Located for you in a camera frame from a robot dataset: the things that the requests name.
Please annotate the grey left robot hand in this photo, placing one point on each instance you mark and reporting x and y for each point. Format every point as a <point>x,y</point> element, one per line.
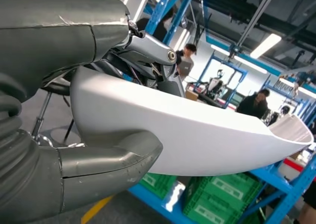
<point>49,35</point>

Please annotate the blue metal shelf rack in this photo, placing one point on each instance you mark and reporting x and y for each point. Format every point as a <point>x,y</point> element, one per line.
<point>158,205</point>

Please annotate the chrome base stool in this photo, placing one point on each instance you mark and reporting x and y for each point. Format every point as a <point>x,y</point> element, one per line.
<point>41,114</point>

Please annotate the person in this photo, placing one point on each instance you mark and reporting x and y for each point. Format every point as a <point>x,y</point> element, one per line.
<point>185,62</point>
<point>254,104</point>
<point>158,26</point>

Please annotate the green plastic crate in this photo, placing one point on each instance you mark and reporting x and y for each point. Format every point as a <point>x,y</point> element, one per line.
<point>204,212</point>
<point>158,183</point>
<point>227,196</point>

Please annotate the white humanoid robot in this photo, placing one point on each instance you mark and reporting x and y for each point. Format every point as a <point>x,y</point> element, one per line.
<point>214,85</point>

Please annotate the ceiling strip light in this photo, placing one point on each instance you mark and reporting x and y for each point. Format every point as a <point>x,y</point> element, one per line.
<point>249,64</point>
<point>265,45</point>

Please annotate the red barrier tape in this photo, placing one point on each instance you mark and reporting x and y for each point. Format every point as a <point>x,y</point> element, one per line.
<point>293,165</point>

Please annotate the blue gantry frame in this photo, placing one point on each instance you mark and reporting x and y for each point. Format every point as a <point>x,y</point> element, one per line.
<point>231,64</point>

